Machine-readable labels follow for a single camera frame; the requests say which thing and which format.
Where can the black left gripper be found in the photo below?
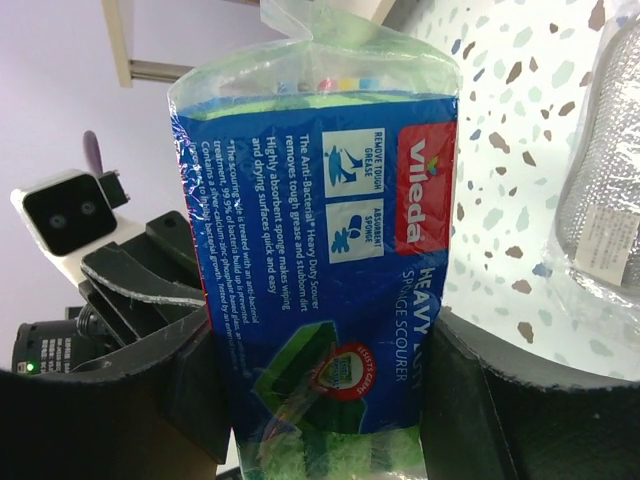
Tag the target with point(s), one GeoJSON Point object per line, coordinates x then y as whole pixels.
{"type": "Point", "coordinates": [131, 288]}

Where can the silver mesh scourer pack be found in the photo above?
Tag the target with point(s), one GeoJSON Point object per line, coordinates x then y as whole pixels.
{"type": "Point", "coordinates": [593, 248]}

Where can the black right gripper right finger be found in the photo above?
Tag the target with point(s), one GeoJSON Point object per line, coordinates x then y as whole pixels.
{"type": "Point", "coordinates": [496, 411]}

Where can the large blue Vileda sponge pack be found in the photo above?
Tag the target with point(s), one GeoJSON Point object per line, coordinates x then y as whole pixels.
{"type": "Point", "coordinates": [318, 173]}

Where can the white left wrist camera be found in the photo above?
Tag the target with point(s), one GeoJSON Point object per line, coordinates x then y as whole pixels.
{"type": "Point", "coordinates": [72, 214]}

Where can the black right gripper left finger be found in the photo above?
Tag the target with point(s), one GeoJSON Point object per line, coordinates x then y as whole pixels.
{"type": "Point", "coordinates": [151, 410]}

